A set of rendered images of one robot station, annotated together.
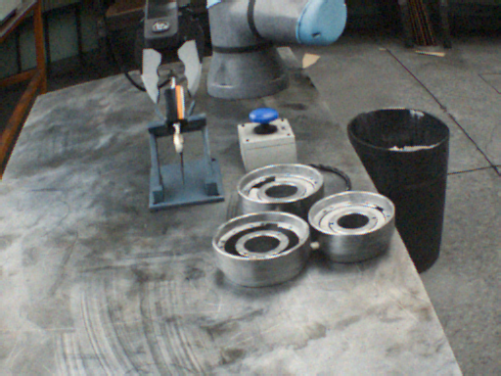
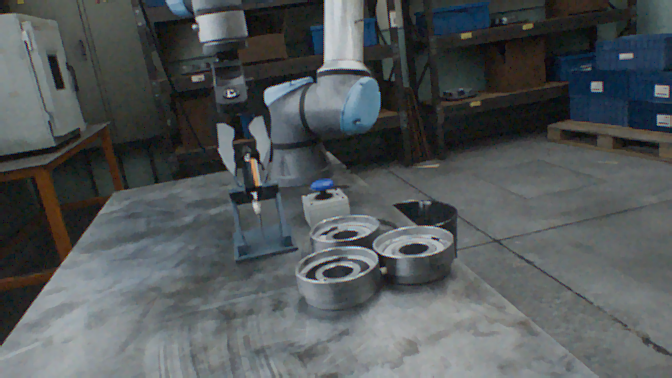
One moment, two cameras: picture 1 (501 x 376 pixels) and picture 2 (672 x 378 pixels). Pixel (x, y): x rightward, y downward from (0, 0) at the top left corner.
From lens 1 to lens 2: 0.25 m
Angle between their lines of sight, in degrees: 12
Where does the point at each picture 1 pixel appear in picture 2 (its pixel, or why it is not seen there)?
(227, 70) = (286, 163)
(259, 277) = (340, 299)
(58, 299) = (128, 355)
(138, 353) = not seen: outside the picture
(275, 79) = (323, 169)
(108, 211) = (194, 268)
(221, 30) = (279, 128)
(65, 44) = (141, 177)
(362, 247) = (429, 268)
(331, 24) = (368, 111)
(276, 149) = (334, 209)
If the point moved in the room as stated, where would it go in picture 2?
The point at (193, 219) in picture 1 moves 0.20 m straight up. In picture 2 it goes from (274, 265) to (248, 133)
